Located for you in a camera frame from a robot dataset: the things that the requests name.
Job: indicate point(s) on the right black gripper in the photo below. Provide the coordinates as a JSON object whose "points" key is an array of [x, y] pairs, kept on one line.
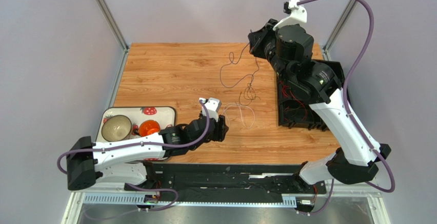
{"points": [[257, 41]]}

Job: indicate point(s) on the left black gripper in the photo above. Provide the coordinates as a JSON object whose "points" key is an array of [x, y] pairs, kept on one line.
{"points": [[220, 129]]}

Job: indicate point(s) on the black compartment organizer bin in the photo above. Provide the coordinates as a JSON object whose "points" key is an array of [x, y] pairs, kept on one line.
{"points": [[293, 113]]}

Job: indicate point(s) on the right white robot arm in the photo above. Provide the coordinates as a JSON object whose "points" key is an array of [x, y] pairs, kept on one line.
{"points": [[288, 49]]}

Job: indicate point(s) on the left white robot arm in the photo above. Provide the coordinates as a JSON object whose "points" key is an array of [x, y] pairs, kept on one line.
{"points": [[88, 162]]}

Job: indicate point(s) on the strawberry print white tray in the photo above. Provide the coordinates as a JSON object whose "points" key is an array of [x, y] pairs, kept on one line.
{"points": [[164, 116]]}

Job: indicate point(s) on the cream enamel bowl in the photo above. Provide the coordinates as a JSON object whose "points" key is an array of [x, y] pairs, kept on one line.
{"points": [[116, 128]]}

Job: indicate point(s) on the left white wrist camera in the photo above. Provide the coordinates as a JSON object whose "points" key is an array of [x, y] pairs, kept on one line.
{"points": [[211, 107]]}

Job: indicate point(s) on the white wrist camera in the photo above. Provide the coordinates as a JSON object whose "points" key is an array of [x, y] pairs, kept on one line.
{"points": [[211, 107], [297, 14]]}

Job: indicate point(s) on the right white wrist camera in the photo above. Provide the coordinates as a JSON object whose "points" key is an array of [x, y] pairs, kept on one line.
{"points": [[297, 14]]}

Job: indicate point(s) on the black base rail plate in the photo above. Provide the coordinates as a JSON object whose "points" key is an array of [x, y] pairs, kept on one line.
{"points": [[228, 184]]}

